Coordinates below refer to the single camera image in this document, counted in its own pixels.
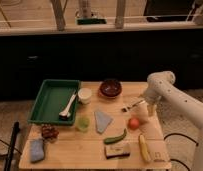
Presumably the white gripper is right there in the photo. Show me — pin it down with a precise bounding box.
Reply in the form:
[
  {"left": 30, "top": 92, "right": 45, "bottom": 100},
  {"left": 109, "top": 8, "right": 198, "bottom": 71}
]
[{"left": 131, "top": 100, "right": 157, "bottom": 124}]

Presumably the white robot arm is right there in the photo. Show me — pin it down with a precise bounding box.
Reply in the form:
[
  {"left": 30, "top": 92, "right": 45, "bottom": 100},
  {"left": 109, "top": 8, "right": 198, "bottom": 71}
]
[{"left": 142, "top": 71, "right": 203, "bottom": 171}]

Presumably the white cup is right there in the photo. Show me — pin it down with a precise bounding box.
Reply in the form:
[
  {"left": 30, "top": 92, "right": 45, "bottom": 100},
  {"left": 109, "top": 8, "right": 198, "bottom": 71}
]
[{"left": 78, "top": 88, "right": 92, "bottom": 104}]

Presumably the green plastic cup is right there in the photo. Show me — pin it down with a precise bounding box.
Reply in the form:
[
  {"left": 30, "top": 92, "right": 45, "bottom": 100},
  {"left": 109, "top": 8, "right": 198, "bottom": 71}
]
[{"left": 76, "top": 116, "right": 90, "bottom": 132}]

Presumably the orange tomato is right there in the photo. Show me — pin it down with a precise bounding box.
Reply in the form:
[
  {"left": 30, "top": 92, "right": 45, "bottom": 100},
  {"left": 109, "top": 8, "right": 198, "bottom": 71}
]
[{"left": 128, "top": 118, "right": 140, "bottom": 130}]

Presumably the wooden table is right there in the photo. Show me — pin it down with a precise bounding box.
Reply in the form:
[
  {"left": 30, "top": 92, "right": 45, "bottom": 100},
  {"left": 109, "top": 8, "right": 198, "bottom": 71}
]
[{"left": 19, "top": 82, "right": 171, "bottom": 171}]

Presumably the yellow banana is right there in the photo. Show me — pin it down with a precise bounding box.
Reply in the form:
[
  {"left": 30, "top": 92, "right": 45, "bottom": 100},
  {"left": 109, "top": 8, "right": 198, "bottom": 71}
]
[{"left": 139, "top": 134, "right": 151, "bottom": 163}]

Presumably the dark red bowl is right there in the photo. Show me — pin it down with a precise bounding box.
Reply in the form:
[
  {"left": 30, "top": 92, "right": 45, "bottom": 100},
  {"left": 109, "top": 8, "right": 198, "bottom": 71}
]
[{"left": 99, "top": 79, "right": 122, "bottom": 98}]

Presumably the light blue folded cloth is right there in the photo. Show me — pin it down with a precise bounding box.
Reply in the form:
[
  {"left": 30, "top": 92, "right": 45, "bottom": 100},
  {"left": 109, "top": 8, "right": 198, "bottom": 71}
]
[{"left": 94, "top": 110, "right": 113, "bottom": 134}]

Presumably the green cucumber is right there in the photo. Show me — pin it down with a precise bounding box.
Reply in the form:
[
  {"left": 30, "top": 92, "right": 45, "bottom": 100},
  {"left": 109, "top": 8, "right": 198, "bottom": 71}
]
[{"left": 103, "top": 129, "right": 127, "bottom": 145}]

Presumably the white brush in tray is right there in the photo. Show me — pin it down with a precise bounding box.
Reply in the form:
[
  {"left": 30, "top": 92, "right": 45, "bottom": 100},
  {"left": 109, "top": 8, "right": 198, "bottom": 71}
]
[{"left": 59, "top": 94, "right": 76, "bottom": 120}]

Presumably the green plastic tray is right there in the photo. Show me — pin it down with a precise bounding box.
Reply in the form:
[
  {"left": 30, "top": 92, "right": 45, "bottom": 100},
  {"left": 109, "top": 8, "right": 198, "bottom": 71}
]
[{"left": 28, "top": 79, "right": 80, "bottom": 126}]

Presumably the brown grape bunch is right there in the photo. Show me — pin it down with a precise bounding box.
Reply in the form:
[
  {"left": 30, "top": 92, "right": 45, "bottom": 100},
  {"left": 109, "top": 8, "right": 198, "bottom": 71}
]
[{"left": 41, "top": 125, "right": 59, "bottom": 139}]

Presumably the green base stand background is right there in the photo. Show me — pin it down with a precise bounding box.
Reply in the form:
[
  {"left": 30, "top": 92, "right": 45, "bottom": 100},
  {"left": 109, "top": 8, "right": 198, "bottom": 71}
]
[{"left": 77, "top": 18, "right": 107, "bottom": 25}]

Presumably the black pole left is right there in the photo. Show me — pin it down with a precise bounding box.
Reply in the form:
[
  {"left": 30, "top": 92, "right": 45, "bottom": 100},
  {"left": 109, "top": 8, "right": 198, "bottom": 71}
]
[{"left": 4, "top": 122, "right": 20, "bottom": 171}]

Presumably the black cable right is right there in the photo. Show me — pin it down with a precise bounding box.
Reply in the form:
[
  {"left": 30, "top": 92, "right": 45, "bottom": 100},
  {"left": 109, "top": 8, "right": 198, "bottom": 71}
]
[{"left": 163, "top": 132, "right": 199, "bottom": 171}]

